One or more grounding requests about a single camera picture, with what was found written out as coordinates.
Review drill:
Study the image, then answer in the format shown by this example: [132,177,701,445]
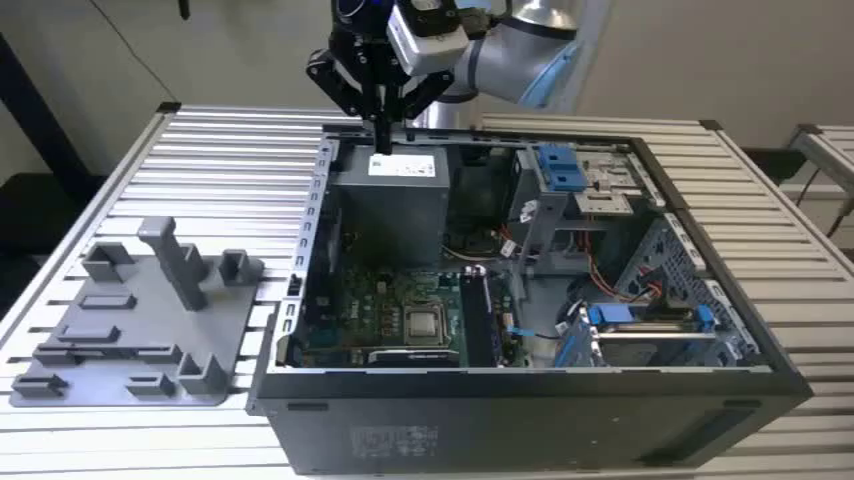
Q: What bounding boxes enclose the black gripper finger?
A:
[383,69,457,154]
[306,47,386,153]

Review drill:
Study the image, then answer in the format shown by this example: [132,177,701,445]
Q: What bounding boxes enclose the black RAM stick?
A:
[458,269,503,368]
[36,344,180,362]

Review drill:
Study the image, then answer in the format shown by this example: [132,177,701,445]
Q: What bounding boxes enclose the blue disk carrier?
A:
[538,143,589,192]

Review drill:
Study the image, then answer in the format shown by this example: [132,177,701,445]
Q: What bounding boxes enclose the grey power supply unit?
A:
[330,144,455,269]

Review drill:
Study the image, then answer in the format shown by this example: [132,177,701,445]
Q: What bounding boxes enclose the grey metal drive cage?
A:
[510,142,662,276]

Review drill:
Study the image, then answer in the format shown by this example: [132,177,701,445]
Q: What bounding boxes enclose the metal CPU socket cover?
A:
[398,298,450,349]

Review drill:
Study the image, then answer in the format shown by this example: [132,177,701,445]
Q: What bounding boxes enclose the green motherboard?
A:
[293,264,535,369]

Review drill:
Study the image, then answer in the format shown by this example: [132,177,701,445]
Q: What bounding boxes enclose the black stand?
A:
[0,32,102,321]

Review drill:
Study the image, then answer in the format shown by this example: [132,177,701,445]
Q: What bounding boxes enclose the silver-topped CPU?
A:
[403,307,446,346]

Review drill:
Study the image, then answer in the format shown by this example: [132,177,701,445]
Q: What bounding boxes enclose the hard disk in blue carrier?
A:
[557,302,722,369]

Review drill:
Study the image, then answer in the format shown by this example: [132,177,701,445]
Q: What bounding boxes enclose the black graphics card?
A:
[366,349,462,369]

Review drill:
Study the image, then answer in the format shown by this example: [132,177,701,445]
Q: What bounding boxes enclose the grey parts rack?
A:
[10,215,279,407]

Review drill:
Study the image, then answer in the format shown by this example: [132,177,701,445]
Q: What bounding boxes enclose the black open PC case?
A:
[243,122,817,475]

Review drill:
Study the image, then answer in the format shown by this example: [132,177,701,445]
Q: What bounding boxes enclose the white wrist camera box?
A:
[385,0,469,77]

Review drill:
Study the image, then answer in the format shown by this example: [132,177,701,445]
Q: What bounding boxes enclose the thin black wall wire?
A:
[90,0,180,105]

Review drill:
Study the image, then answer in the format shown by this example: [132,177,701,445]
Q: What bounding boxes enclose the yellow black wire bundle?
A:
[443,227,509,261]

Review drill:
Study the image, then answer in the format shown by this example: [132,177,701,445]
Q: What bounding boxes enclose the blue-tipped wire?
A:
[505,323,569,342]

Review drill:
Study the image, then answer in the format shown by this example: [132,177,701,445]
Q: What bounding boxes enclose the orange wires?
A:
[577,227,666,306]

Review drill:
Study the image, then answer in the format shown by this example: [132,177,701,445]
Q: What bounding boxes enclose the aluminium frame table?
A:
[780,122,854,201]

